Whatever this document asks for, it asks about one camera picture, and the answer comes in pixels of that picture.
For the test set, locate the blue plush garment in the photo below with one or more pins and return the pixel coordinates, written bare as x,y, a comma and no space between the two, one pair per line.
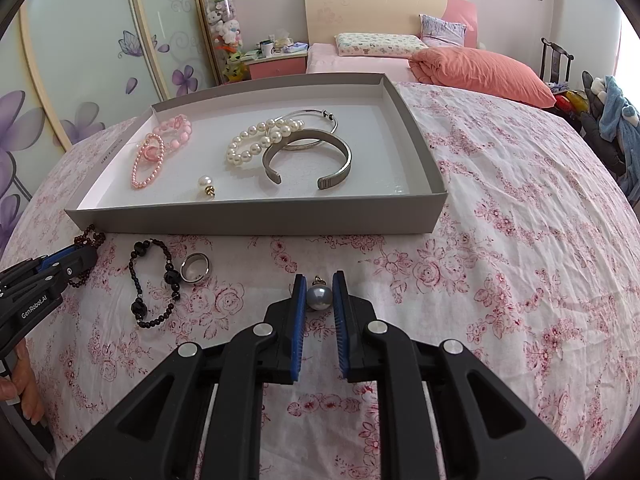
615,110

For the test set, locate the white mug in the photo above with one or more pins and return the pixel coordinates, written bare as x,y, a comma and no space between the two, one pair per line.
267,50

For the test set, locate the thin silver bangle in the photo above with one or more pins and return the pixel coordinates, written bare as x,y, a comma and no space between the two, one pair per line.
327,113

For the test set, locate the person's left hand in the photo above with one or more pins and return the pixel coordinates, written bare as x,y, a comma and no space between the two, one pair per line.
27,395

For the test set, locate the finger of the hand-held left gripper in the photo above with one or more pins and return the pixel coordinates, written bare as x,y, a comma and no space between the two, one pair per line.
55,260
82,260

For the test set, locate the plush toy display tube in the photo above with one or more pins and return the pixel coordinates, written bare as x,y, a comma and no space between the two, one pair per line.
225,30

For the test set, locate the flower print sliding wardrobe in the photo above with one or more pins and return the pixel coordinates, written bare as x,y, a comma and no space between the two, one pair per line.
75,60

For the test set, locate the grey pearl earring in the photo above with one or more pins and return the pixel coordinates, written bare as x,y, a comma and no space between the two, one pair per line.
316,297

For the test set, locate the purple print cushion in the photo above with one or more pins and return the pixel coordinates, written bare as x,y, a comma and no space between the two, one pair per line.
442,30

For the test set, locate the grey cardboard tray box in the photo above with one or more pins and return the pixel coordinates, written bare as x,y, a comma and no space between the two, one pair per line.
380,160

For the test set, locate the wide silver cuff bangle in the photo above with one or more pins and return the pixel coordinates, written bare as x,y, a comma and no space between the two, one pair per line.
346,160

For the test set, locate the folded salmon quilt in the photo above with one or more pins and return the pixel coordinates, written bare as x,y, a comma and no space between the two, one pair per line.
480,72

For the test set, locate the beige pink bed headboard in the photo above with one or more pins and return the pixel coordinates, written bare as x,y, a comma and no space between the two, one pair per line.
375,10

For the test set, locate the dark grey office chair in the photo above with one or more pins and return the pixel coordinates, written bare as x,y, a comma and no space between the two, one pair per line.
595,130

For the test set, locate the dark wooden chair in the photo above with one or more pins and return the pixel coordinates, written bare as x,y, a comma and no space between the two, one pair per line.
552,60

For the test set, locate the patterned white pillow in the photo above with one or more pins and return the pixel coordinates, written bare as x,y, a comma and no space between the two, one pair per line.
375,44

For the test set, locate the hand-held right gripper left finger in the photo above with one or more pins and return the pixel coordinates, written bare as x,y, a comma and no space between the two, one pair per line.
298,330

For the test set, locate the pink nightstand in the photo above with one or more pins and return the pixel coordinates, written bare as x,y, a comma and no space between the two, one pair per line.
277,66

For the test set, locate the white pearl earring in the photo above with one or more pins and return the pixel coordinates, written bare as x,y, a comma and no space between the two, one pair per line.
204,181

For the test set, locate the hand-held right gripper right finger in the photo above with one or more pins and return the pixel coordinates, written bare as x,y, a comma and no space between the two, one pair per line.
340,330

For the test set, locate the red yellow plush toy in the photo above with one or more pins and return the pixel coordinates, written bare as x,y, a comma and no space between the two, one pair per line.
570,102

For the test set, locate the pink sheeted bed mattress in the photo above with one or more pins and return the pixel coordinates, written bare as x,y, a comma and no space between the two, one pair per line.
350,64

